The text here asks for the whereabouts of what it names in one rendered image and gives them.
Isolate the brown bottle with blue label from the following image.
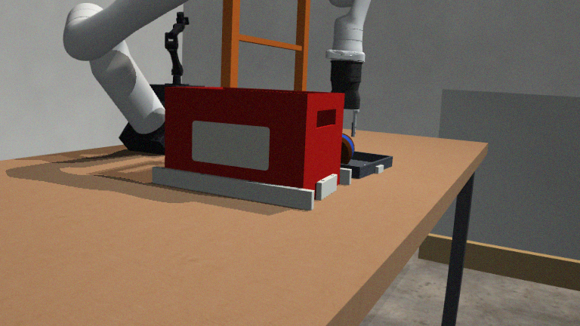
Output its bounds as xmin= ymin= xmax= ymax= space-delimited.
xmin=341 ymin=133 xmax=355 ymax=165

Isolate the red crate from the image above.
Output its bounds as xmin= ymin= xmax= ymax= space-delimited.
xmin=165 ymin=87 xmax=344 ymax=199

